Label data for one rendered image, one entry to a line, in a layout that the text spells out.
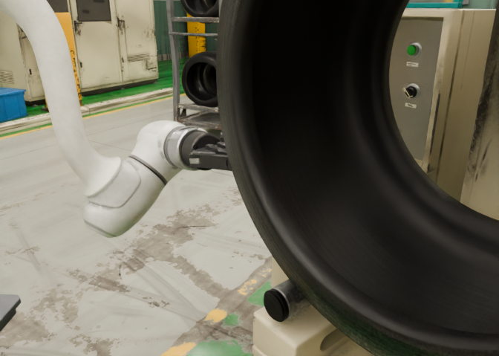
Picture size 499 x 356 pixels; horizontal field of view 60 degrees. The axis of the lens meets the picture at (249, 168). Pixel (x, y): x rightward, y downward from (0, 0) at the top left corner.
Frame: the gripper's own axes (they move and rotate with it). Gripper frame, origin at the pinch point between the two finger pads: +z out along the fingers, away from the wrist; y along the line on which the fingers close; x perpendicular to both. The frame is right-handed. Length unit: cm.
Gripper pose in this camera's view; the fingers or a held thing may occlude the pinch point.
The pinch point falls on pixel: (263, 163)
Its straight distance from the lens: 72.2
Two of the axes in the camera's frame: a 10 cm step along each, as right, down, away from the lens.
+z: 6.3, 1.4, -7.7
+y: 7.7, -2.2, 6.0
